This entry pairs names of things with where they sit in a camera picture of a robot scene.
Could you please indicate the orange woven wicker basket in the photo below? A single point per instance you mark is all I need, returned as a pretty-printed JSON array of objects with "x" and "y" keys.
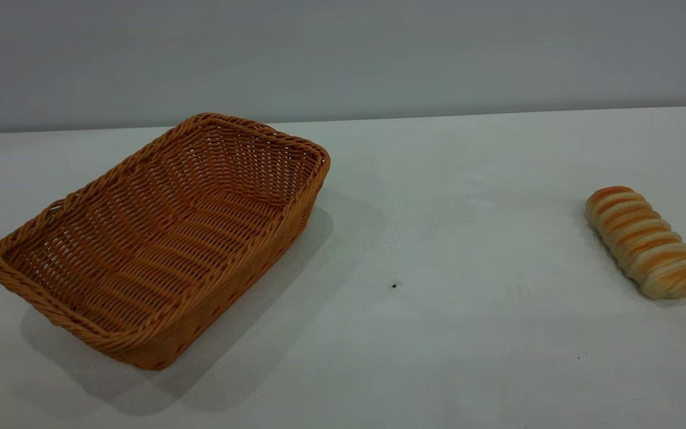
[{"x": 158, "y": 238}]

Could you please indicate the ridged striped bread roll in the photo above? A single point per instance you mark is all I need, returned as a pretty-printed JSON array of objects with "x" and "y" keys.
[{"x": 644, "y": 241}]

